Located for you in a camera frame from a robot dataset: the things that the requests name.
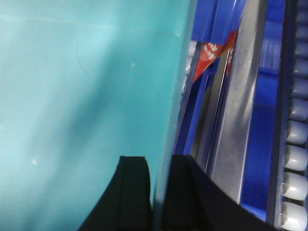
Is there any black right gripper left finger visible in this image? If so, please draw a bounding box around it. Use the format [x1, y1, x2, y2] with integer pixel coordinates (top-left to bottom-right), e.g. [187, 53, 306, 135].
[79, 156, 152, 231]

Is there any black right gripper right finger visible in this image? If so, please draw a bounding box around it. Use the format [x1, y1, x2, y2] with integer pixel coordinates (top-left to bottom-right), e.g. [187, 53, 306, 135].
[162, 155, 275, 231]

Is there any light blue plastic bin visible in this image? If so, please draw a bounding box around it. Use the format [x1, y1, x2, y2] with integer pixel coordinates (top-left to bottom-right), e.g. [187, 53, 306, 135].
[0, 0, 197, 231]

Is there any dark blue right bin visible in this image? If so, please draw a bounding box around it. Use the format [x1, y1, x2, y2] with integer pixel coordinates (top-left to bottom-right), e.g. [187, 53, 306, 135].
[241, 0, 286, 221]

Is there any dark blue storage bin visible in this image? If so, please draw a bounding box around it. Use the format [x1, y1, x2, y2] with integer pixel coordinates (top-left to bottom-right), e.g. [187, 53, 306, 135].
[174, 0, 246, 155]

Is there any grey roller track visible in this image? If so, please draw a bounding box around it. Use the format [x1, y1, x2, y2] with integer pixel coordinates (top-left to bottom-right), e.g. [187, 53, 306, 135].
[279, 0, 308, 231]

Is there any red snack package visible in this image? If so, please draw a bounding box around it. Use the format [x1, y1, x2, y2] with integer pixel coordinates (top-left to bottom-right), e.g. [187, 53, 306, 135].
[193, 31, 238, 83]

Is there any stainless steel shelf rail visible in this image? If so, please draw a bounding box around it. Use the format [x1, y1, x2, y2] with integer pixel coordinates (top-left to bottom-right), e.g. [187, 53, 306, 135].
[190, 0, 268, 205]

